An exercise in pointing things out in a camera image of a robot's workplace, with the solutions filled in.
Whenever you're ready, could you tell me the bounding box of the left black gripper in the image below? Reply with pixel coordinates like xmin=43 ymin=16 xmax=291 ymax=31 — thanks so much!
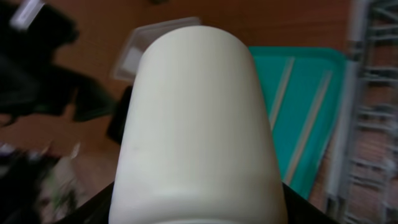
xmin=1 ymin=1 xmax=116 ymax=124

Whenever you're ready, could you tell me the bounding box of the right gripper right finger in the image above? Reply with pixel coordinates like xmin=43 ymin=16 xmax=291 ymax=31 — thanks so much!
xmin=283 ymin=184 xmax=338 ymax=224

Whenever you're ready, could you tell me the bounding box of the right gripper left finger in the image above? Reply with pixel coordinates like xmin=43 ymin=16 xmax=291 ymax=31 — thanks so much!
xmin=55 ymin=182 xmax=114 ymax=224

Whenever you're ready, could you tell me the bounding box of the white plastic cup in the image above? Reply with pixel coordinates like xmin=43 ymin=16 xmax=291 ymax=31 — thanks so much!
xmin=109 ymin=26 xmax=288 ymax=223

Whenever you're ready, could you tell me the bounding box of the grey plastic dishwasher rack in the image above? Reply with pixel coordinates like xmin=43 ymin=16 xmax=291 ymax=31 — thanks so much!
xmin=324 ymin=0 xmax=397 ymax=223

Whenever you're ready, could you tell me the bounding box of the black plastic tray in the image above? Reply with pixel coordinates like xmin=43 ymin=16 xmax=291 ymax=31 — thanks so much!
xmin=106 ymin=85 xmax=132 ymax=144

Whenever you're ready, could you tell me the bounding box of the clear plastic bin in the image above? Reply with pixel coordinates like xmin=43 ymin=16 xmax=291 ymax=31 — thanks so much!
xmin=113 ymin=17 xmax=201 ymax=82

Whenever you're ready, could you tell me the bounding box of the right wooden chopstick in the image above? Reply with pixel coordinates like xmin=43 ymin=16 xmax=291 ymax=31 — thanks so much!
xmin=284 ymin=71 xmax=333 ymax=185

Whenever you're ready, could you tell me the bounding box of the wooden chopstick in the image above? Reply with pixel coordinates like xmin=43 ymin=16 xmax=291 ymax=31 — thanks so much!
xmin=269 ymin=57 xmax=295 ymax=130
xmin=284 ymin=71 xmax=333 ymax=185

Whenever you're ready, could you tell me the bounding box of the teal plastic serving tray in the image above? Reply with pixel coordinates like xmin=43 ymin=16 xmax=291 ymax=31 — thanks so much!
xmin=249 ymin=47 xmax=346 ymax=198

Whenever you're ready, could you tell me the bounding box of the left wooden chopstick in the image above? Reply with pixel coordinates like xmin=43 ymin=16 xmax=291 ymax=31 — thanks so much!
xmin=269 ymin=57 xmax=295 ymax=130

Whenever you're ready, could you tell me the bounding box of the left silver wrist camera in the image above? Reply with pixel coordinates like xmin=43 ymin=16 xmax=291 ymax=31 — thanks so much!
xmin=9 ymin=0 xmax=45 ymax=31

